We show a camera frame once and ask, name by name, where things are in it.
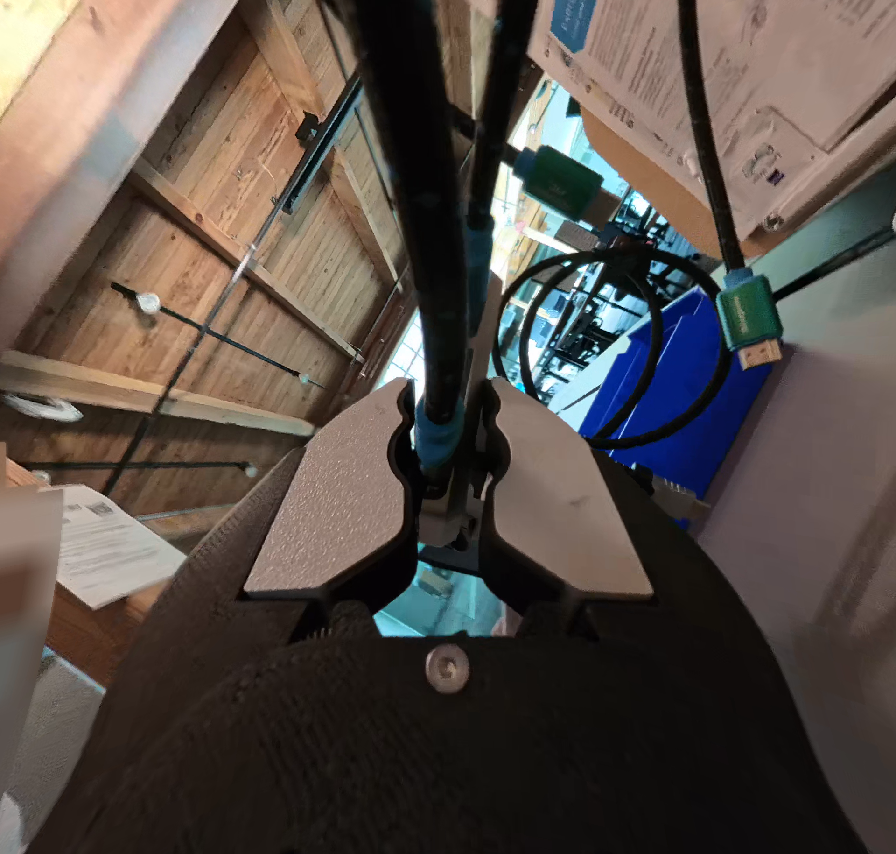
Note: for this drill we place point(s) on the printed paper sheets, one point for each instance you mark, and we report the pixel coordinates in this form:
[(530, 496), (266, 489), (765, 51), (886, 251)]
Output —
[(770, 62)]

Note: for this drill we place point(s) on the blue plastic bin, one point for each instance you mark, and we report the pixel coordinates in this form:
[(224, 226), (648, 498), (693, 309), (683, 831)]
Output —
[(672, 392)]

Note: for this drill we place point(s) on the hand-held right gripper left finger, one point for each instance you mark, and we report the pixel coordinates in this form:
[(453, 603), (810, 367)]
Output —
[(336, 511)]

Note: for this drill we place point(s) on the white printed paper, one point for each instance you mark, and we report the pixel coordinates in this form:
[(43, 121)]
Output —
[(112, 546)]

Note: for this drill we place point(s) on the wooden panel frame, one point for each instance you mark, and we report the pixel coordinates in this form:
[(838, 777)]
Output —
[(210, 202)]

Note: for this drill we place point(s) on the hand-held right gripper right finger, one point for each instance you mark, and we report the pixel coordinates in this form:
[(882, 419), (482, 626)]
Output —
[(560, 518)]

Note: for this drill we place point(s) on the black metal rail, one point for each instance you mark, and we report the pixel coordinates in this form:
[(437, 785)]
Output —
[(318, 146)]

